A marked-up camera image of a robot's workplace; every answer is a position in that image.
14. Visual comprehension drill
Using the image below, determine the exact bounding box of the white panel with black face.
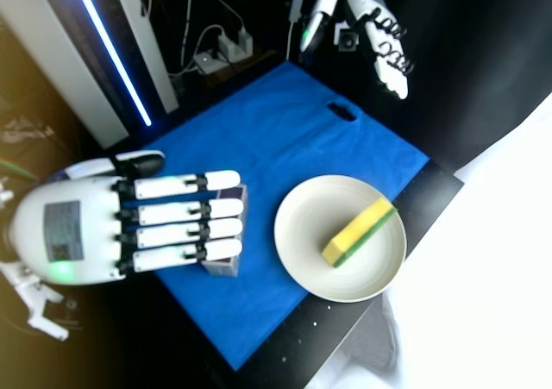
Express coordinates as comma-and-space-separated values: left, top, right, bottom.
0, 0, 180, 151

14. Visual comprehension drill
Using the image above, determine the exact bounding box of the yellow green sponge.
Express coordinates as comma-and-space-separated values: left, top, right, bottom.
321, 198, 398, 270

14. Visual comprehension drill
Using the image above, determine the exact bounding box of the blue LED light strip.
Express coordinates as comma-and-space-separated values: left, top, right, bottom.
75, 0, 154, 128

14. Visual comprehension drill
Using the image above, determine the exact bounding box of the small purple box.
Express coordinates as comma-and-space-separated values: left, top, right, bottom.
202, 184, 250, 279

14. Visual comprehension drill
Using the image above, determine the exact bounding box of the thin white cable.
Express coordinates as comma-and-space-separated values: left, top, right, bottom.
179, 0, 196, 69

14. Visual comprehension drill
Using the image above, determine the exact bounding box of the white power strip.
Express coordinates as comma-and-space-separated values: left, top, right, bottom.
216, 27, 254, 61

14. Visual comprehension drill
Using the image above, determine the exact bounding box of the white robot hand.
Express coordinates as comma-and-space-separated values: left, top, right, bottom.
299, 0, 416, 101
8, 149, 250, 286

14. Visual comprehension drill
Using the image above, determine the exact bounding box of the green cable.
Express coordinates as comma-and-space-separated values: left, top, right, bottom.
0, 159, 41, 182

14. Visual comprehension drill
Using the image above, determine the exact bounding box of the white cloth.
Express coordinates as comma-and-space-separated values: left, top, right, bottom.
308, 91, 552, 389

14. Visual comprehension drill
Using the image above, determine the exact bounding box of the blue fabric bag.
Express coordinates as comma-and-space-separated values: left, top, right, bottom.
145, 60, 431, 372

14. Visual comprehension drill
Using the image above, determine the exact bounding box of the white hanging plug cable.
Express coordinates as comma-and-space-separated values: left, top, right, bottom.
285, 0, 308, 61

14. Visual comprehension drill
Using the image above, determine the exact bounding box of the white round plate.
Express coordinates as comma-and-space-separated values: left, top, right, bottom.
273, 173, 408, 304

